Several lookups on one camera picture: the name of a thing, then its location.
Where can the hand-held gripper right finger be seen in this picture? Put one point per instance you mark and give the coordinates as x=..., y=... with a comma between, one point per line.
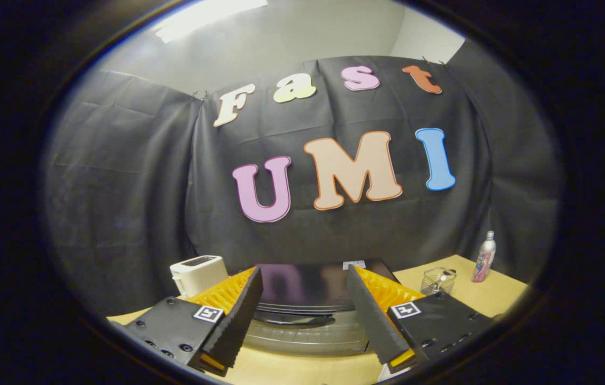
x=374, y=321

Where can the black backdrop cloth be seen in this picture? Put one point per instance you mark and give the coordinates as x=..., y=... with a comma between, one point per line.
x=334, y=176

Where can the black toaster oven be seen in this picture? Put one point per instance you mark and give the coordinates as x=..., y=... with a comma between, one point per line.
x=307, y=291

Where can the white toaster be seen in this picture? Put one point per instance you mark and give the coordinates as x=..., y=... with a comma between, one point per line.
x=198, y=274

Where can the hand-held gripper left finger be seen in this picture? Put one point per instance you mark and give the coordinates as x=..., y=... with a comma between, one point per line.
x=238, y=321

